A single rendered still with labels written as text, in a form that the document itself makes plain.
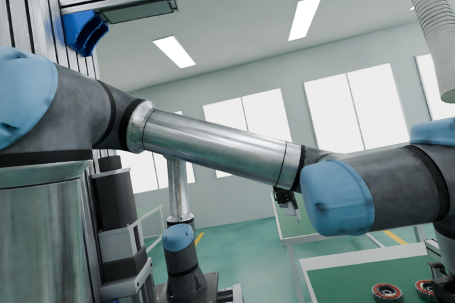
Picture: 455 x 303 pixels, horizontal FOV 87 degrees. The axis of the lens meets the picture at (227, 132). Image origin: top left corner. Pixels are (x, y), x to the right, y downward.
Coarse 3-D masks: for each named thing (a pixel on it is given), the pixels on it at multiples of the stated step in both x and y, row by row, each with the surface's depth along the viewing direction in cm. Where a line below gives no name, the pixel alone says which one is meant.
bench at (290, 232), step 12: (276, 204) 295; (300, 204) 274; (276, 216) 248; (288, 216) 240; (300, 216) 233; (288, 228) 209; (300, 228) 204; (312, 228) 198; (396, 228) 178; (420, 228) 179; (288, 240) 188; (300, 240) 187; (312, 240) 186; (372, 240) 272; (420, 240) 178; (288, 252) 191; (300, 288) 188; (300, 300) 188
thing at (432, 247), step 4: (424, 240) 76; (428, 240) 76; (432, 240) 75; (436, 240) 75; (428, 244) 75; (432, 244) 73; (436, 244) 72; (428, 248) 75; (432, 248) 73; (436, 248) 71; (428, 252) 76; (432, 252) 74; (436, 252) 72; (432, 256) 74; (436, 256) 72; (440, 256) 70; (440, 260) 70
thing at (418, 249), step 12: (348, 252) 149; (360, 252) 146; (372, 252) 143; (384, 252) 141; (396, 252) 138; (408, 252) 136; (420, 252) 133; (300, 264) 149; (312, 264) 143; (324, 264) 141; (336, 264) 138; (348, 264) 136; (312, 288) 121; (312, 300) 113
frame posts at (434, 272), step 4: (428, 264) 74; (432, 264) 73; (436, 264) 73; (440, 264) 72; (432, 268) 73; (436, 268) 72; (440, 268) 72; (444, 268) 71; (432, 272) 73; (436, 272) 72; (432, 276) 74; (436, 276) 72
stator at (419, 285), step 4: (420, 280) 106; (424, 280) 105; (428, 280) 105; (416, 284) 104; (420, 284) 103; (424, 284) 104; (428, 284) 104; (416, 288) 102; (420, 288) 101; (424, 288) 103; (428, 288) 101; (432, 288) 101; (416, 292) 103; (420, 292) 100; (424, 292) 99; (428, 292) 98; (432, 292) 97; (420, 296) 100; (424, 296) 99; (428, 296) 98; (432, 296) 96; (428, 300) 98; (432, 300) 97
